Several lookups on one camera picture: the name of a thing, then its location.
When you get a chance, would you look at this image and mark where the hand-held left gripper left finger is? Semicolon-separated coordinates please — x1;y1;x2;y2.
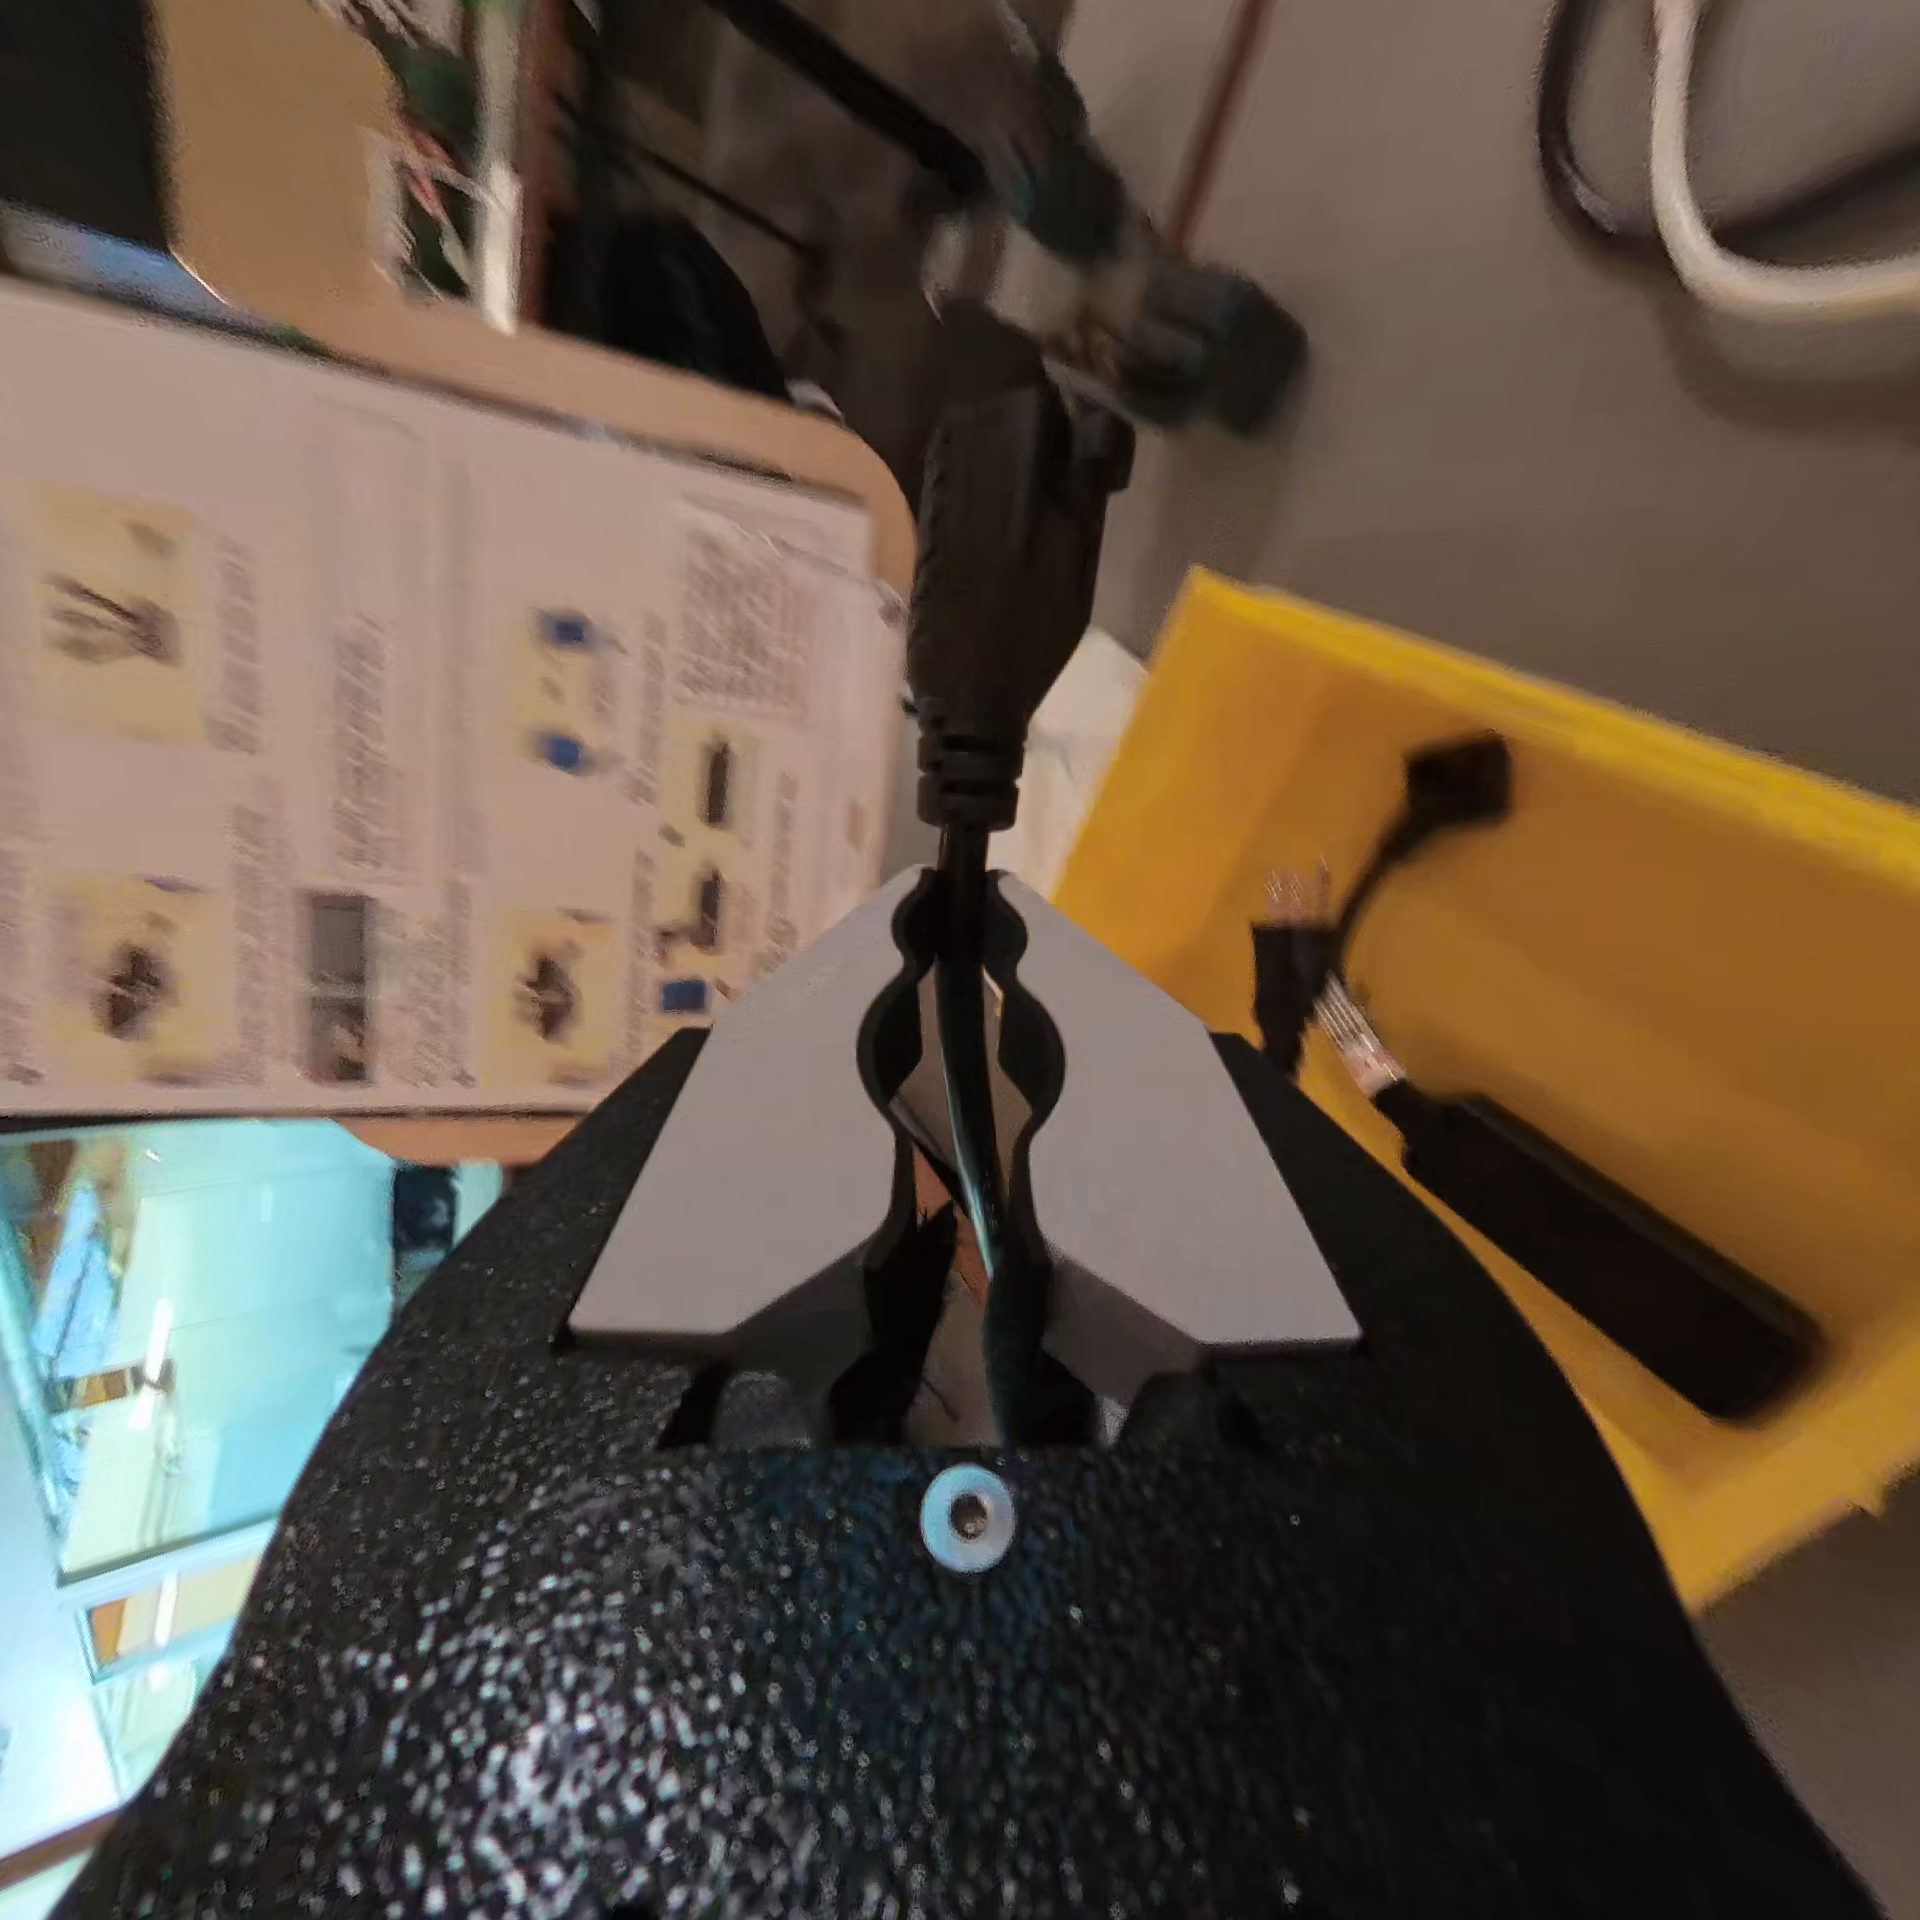
567;870;963;1446

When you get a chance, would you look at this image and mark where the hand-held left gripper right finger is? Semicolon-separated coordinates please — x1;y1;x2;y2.
976;870;1366;1446

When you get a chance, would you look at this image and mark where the black power strip braided cord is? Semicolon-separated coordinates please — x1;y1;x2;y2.
1251;733;1827;1425

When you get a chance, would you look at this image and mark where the yellow plastic bin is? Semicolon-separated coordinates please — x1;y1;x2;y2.
1052;568;1920;1614

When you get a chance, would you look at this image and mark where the thick black power cord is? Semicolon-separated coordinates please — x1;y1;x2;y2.
903;224;1144;1443

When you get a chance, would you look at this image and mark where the reflective glass panel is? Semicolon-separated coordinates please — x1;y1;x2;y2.
0;1116;514;1885

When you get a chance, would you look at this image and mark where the printed instruction sheet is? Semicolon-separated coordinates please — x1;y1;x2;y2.
0;279;903;1119

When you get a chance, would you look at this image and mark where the dark blurred object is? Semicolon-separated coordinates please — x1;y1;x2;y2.
1036;142;1311;440

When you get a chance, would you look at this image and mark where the wooden board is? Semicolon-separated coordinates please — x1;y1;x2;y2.
152;0;920;602

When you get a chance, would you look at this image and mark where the white power cord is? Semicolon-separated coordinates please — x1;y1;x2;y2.
1647;0;1920;325

